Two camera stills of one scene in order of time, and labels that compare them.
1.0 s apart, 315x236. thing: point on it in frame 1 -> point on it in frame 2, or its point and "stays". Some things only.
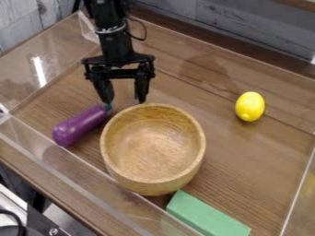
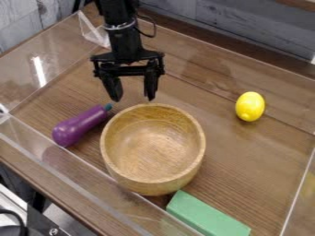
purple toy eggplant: (68, 131) stays
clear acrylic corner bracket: (88, 28) stays
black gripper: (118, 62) -> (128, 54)
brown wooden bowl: (153, 145) stays
